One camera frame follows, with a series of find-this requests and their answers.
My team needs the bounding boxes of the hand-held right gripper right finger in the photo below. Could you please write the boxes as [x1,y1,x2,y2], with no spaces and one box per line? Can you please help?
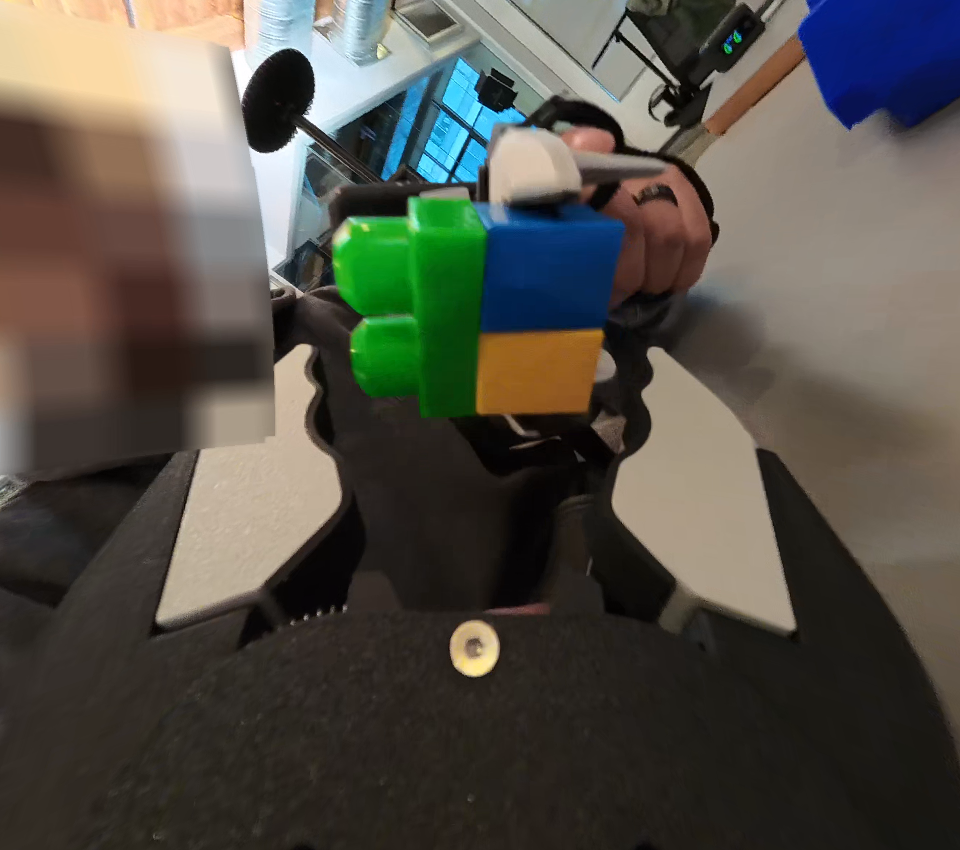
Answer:
[596,346,798,635]

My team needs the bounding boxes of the black round disc on rod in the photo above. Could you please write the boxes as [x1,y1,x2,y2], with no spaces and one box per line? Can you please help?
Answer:
[243,49,391,187]

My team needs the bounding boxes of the wood-edged side table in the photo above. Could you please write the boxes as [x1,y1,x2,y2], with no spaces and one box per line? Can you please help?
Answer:
[678,0,815,150]

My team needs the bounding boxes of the person's left hand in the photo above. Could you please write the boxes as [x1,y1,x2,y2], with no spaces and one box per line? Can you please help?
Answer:
[558,123,721,311]

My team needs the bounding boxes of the green jacket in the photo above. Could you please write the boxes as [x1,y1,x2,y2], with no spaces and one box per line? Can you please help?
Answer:
[628,0,740,41]

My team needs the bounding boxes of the black studio light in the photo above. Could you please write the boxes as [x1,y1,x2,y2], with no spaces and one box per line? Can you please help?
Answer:
[474,69,519,110]

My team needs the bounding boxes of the yellow toy block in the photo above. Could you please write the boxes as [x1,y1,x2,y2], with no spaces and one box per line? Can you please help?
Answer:
[474,327,606,416]

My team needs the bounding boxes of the blue plastic bin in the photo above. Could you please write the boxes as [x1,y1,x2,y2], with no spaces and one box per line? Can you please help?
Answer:
[795,0,960,130]

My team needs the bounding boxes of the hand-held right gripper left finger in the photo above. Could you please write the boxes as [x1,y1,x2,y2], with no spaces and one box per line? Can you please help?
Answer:
[153,342,366,630]

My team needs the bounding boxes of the green two-stud block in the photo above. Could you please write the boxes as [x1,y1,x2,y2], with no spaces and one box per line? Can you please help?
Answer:
[332,196,490,418]

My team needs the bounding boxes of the blue one-stud block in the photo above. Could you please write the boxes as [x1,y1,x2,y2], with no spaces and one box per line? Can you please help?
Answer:
[477,201,626,334]

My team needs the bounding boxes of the black device green lights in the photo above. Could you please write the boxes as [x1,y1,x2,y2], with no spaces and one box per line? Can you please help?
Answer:
[708,6,766,71]

